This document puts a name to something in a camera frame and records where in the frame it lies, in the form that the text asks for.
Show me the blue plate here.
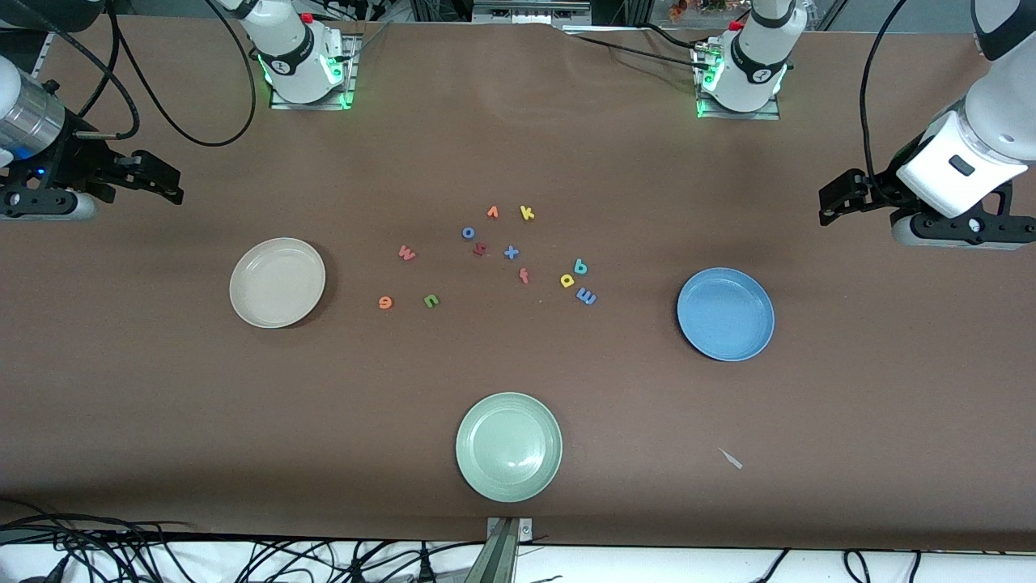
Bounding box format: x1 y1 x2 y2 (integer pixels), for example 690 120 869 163
677 267 775 362

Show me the beige brown plate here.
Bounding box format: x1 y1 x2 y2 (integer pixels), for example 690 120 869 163
229 237 327 329

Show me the brown table cover sheet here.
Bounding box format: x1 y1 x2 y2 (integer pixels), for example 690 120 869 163
0 15 1036 551

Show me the pale green plate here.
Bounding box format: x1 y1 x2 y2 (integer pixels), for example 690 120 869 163
455 392 563 503

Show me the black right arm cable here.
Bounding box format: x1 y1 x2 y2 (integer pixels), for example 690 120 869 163
16 0 257 148

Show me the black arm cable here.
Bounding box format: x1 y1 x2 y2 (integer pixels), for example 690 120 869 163
860 0 911 183
16 0 257 148

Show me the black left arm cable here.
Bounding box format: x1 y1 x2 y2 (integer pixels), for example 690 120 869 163
860 0 911 183

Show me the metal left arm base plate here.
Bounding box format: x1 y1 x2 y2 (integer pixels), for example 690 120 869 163
698 45 782 121

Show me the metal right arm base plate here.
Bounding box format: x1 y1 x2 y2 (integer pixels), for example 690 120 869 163
270 36 358 110

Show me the black base cable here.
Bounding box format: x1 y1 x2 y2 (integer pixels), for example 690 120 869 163
576 34 707 70
639 23 702 51

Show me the grey metal frame block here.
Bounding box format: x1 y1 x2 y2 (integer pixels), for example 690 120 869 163
472 0 593 25

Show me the aluminium mount post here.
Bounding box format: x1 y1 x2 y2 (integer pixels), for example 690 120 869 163
461 518 519 583

